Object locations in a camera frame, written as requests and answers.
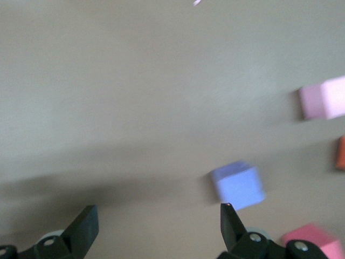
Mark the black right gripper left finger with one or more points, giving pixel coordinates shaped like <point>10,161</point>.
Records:
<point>83,232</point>

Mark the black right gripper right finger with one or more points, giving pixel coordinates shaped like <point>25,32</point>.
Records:
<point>231,229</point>

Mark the red foam cube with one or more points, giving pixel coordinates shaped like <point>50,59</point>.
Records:
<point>310,232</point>

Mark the pink foam cube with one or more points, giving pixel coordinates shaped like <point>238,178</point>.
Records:
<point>323,98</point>

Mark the orange foam cube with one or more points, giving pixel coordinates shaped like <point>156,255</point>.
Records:
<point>341,152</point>

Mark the purple foam cube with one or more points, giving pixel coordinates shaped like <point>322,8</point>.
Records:
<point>238,186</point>

